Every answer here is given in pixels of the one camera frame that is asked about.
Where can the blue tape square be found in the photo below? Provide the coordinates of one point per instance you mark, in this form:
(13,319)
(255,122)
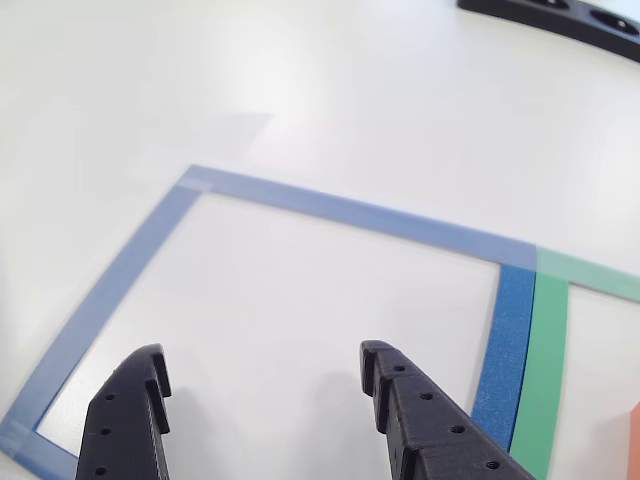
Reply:
(147,250)

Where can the green tape square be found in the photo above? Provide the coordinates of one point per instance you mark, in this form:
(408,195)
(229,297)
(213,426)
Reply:
(545,360)

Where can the orange block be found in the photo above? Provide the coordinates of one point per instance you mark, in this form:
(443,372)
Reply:
(635,440)

